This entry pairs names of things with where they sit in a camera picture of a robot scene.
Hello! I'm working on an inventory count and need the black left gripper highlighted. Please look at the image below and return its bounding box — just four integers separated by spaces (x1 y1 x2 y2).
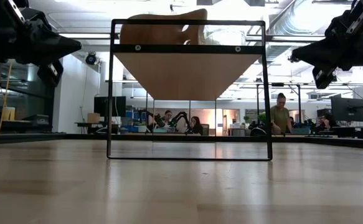
0 0 83 87

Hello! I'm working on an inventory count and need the wooden cup with handle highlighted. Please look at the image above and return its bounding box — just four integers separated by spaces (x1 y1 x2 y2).
120 8 209 46

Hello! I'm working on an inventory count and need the white ceiling light bar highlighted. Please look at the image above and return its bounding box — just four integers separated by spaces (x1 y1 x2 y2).
59 32 112 40

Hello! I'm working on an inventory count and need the round black speaker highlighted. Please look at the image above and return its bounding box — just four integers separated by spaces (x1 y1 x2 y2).
85 52 98 67

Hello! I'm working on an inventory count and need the black monitor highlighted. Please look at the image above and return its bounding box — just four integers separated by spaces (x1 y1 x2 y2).
93 96 127 118
330 96 363 123

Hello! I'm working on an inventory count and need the seated person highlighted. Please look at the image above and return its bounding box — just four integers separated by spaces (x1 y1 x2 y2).
189 116 204 136
319 112 334 131
161 109 173 129

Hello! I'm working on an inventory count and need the standing person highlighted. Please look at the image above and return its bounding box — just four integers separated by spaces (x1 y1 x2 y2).
270 92 293 136

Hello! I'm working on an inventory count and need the brown cardboard box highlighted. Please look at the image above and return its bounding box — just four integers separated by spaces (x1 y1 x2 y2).
87 112 101 124

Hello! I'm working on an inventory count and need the blue storage bin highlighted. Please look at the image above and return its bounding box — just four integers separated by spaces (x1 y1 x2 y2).
121 111 149 134

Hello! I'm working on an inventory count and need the silver air duct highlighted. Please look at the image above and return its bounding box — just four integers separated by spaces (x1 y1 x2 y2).
268 0 353 35

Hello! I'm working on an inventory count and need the black background frame stand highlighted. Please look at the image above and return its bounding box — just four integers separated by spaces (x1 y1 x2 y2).
255 82 303 125

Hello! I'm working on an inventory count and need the yellow hanging cord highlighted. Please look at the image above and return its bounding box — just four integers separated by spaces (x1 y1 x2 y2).
0 58 13 135

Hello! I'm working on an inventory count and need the black aluminium table frame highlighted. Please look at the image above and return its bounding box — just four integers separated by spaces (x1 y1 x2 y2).
0 133 363 151

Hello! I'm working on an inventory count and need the wooden shelf with black frame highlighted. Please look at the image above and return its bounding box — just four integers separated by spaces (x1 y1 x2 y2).
106 19 273 161

